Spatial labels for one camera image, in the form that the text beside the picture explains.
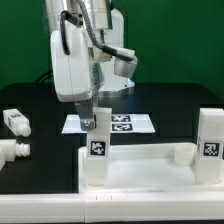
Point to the white desk tabletop tray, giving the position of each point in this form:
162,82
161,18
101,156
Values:
167,167

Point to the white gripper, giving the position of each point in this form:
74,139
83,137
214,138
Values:
77,77

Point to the white marker sheet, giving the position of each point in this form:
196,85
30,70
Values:
120,123

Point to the white front fence bar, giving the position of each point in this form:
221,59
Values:
89,208

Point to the white obstacle wall left piece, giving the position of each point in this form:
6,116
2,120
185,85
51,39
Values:
10,149

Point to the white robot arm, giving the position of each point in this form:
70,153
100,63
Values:
92,15

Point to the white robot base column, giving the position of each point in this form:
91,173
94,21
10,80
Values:
119,70

